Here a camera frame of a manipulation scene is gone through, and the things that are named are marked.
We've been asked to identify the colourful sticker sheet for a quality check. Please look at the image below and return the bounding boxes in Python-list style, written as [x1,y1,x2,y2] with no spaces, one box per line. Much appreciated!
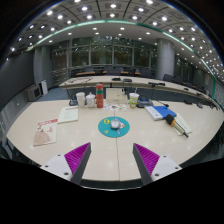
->
[103,103,128,112]

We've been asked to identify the black yellow handheld microphone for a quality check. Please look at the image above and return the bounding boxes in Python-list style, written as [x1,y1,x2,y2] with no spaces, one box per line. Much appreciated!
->
[165,113,190,138]

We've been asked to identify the white printed document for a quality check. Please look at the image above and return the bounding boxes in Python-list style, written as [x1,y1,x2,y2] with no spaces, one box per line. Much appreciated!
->
[57,105,80,124]

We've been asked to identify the white cardboard box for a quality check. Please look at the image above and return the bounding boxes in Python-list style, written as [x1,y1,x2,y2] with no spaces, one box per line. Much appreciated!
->
[105,87,129,105]

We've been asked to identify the grey desk microphone unit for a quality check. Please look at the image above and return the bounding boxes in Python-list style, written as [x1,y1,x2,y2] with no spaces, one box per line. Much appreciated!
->
[136,97,170,109]

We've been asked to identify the long curved conference table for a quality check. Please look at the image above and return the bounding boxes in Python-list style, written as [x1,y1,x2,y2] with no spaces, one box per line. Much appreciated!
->
[59,75,218,101]

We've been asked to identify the red drink bottle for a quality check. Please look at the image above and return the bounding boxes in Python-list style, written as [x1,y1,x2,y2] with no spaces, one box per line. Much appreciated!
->
[95,83,105,109]

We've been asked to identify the green white cup with straw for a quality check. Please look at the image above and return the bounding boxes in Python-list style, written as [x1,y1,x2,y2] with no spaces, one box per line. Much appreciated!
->
[128,88,140,109]

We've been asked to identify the black gooseneck desk microphone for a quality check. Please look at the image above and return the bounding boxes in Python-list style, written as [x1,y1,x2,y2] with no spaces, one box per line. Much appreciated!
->
[64,83,80,107]

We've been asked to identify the red and white leaflet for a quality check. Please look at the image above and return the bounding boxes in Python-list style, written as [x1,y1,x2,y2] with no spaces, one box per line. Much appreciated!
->
[32,117,59,147]

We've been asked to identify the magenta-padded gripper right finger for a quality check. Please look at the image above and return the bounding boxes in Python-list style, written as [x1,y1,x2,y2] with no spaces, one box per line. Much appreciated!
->
[132,143,183,186]

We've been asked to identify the round teal printed mouse pad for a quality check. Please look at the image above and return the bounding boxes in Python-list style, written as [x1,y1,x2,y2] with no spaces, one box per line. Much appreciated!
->
[97,115,131,139]

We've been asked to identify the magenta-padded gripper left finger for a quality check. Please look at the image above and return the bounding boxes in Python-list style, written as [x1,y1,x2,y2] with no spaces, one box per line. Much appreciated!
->
[39,142,92,186]

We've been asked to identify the silver computer mouse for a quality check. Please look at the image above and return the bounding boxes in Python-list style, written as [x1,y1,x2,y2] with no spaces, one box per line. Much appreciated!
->
[110,117,121,130]

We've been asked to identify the white paper cup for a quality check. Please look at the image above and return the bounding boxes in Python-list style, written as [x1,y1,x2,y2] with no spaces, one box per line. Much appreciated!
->
[75,91,86,108]

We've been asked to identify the dark office chairs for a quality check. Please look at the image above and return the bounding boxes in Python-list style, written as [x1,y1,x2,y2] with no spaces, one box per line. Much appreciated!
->
[76,64,214,91]

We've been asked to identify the blue and white book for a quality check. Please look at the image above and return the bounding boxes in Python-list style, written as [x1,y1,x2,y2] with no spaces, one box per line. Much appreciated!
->
[144,105,178,121]

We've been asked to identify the ceiling lights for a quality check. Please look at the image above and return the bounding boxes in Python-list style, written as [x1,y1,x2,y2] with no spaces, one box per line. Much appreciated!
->
[9,0,224,81]

